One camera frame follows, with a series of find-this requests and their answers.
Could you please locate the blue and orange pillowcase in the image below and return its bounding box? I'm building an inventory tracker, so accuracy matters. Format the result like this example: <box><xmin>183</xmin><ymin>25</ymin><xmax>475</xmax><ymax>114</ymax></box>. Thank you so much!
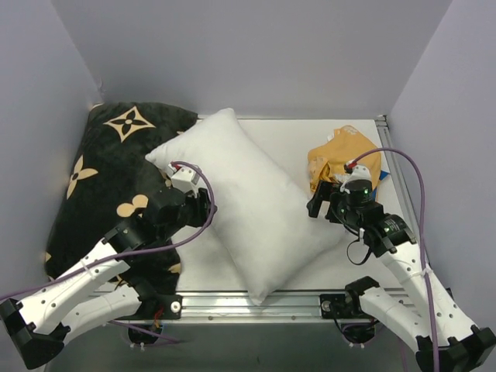
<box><xmin>307</xmin><ymin>125</ymin><xmax>377</xmax><ymax>193</ymax></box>

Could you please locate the white pillow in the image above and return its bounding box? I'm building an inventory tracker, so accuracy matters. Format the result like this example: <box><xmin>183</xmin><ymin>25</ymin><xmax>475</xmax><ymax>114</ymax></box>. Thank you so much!
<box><xmin>145</xmin><ymin>108</ymin><xmax>345</xmax><ymax>305</ymax></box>

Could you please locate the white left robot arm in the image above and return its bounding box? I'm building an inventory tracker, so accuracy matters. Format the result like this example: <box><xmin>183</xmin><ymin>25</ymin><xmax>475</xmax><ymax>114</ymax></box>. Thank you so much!
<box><xmin>1</xmin><ymin>188</ymin><xmax>216</xmax><ymax>370</ymax></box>

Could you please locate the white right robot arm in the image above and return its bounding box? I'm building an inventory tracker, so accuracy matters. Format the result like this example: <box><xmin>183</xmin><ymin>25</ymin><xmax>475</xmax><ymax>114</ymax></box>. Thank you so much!
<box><xmin>307</xmin><ymin>180</ymin><xmax>495</xmax><ymax>371</ymax></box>

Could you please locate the black patterned plush pillow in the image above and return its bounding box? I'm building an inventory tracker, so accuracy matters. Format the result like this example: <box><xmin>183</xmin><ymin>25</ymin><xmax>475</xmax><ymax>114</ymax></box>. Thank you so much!
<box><xmin>45</xmin><ymin>102</ymin><xmax>198</xmax><ymax>280</ymax></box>

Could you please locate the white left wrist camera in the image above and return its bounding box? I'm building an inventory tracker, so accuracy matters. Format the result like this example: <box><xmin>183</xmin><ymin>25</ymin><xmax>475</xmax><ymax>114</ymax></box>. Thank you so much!
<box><xmin>166</xmin><ymin>163</ymin><xmax>200</xmax><ymax>194</ymax></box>

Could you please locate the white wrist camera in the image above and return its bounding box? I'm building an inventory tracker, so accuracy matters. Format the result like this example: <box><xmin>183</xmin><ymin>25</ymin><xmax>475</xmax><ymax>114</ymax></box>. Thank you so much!
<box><xmin>341</xmin><ymin>160</ymin><xmax>371</xmax><ymax>190</ymax></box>
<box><xmin>166</xmin><ymin>163</ymin><xmax>200</xmax><ymax>194</ymax></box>

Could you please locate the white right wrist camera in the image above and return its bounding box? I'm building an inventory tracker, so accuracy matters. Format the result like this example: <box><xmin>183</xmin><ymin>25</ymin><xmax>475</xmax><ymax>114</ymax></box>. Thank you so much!
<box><xmin>341</xmin><ymin>160</ymin><xmax>371</xmax><ymax>190</ymax></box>

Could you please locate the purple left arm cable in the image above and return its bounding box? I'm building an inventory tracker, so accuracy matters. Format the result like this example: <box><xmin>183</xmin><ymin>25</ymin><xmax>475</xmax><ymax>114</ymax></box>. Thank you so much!
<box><xmin>0</xmin><ymin>160</ymin><xmax>218</xmax><ymax>344</ymax></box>

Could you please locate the aluminium right frame rail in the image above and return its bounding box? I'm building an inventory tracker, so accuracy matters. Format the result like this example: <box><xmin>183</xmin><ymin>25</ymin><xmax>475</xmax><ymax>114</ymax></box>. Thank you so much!
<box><xmin>374</xmin><ymin>114</ymin><xmax>453</xmax><ymax>295</ymax></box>

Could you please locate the aluminium frame rail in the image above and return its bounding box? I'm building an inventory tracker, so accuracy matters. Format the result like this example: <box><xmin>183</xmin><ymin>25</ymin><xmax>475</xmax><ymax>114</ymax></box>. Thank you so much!
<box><xmin>374</xmin><ymin>114</ymin><xmax>453</xmax><ymax>295</ymax></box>
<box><xmin>88</xmin><ymin>288</ymin><xmax>460</xmax><ymax>325</ymax></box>

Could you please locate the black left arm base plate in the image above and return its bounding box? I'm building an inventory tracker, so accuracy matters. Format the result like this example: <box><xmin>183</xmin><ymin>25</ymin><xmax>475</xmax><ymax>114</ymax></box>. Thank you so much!
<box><xmin>146</xmin><ymin>294</ymin><xmax>183</xmax><ymax>320</ymax></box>

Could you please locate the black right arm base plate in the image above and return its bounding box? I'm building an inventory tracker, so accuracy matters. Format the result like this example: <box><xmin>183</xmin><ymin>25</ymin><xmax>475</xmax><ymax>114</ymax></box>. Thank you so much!
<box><xmin>319</xmin><ymin>293</ymin><xmax>370</xmax><ymax>321</ymax></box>

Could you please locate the aluminium front frame rail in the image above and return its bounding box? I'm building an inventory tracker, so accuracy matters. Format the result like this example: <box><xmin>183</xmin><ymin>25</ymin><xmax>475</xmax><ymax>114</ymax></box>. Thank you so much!
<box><xmin>88</xmin><ymin>288</ymin><xmax>460</xmax><ymax>325</ymax></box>

